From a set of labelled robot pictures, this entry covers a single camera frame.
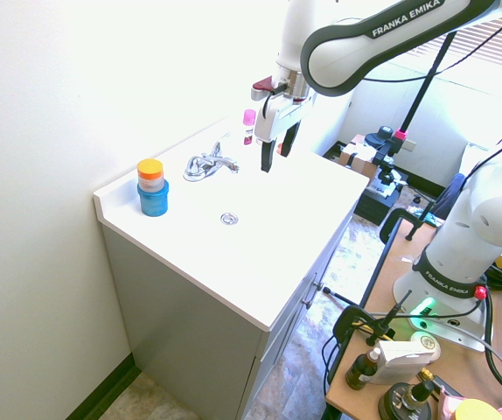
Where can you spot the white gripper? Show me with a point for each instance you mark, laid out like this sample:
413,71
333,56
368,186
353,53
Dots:
277,118

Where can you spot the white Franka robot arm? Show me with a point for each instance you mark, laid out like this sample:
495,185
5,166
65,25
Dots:
338,57

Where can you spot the pink cap bottle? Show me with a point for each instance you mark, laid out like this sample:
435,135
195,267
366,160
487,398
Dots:
249,127

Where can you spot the chrome sink faucet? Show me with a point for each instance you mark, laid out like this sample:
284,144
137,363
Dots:
207,166

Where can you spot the brown cardboard box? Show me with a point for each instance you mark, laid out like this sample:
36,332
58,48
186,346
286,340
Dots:
356,159

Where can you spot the chrome sink drain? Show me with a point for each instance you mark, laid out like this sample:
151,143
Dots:
229,218

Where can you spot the white sink countertop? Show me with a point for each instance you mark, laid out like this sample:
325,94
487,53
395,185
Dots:
277,245

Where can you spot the black storage case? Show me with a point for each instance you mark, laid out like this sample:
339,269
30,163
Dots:
371,203

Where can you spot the orange lid jar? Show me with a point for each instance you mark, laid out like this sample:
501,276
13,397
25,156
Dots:
150,172

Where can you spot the black C-clamp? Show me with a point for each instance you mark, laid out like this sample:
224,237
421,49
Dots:
347,317
393,221

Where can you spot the blue round jar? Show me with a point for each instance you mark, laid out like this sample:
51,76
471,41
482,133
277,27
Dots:
154,201

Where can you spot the metal cabinet knob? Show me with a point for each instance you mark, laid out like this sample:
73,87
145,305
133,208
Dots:
318,286
308,302

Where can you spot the dark blue cloth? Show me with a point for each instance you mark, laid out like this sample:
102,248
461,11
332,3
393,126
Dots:
450,197

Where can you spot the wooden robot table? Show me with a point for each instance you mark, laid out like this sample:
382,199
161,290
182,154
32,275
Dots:
399,280

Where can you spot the grey vanity cabinet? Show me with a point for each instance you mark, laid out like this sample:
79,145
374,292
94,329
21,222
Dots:
190,324

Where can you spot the window blinds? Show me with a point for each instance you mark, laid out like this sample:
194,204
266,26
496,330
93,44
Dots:
491,52

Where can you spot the brown glass bottle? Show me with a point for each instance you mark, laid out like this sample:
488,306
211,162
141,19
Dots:
360,369

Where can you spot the round white green tin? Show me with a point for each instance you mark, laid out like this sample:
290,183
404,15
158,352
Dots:
426,339

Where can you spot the red emergency stop button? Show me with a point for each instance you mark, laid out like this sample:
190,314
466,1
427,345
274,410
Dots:
479,292

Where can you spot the white cardboard box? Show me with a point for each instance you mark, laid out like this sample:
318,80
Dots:
404,363

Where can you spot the small dark dropper bottle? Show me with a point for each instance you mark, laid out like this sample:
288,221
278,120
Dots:
418,394

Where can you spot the pink plastic wrapper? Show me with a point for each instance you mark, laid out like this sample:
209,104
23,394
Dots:
448,404

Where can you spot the yellow round lid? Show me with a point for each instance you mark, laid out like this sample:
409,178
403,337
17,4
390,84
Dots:
478,411

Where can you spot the red grey wrist camera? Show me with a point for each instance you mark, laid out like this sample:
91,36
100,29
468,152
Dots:
262,89

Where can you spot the black camera stand pole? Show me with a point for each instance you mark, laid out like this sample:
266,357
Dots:
426,83

